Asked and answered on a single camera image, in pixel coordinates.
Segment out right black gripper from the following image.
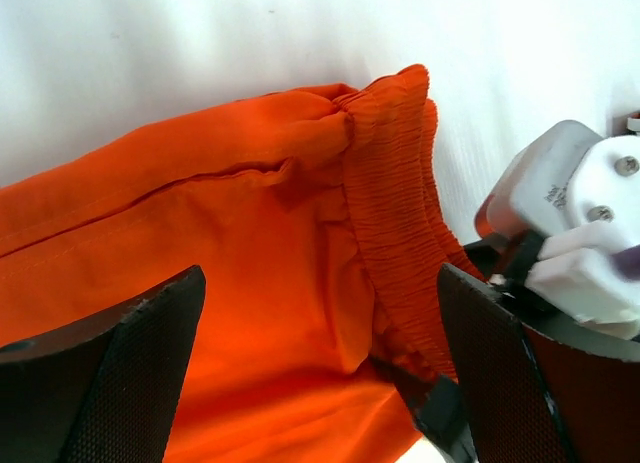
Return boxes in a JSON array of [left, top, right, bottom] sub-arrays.
[[464, 230, 558, 313]]

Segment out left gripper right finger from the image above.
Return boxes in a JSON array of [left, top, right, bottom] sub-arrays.
[[437, 264, 639, 462]]

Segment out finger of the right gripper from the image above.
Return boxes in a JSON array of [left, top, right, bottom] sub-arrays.
[[372, 358, 475, 463]]

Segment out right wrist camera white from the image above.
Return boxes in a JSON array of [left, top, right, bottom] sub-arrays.
[[474, 117, 639, 340]]

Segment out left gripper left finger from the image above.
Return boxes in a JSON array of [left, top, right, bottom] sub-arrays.
[[1, 266, 206, 462]]

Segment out orange shorts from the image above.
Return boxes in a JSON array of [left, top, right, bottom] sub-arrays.
[[1, 65, 471, 462]]

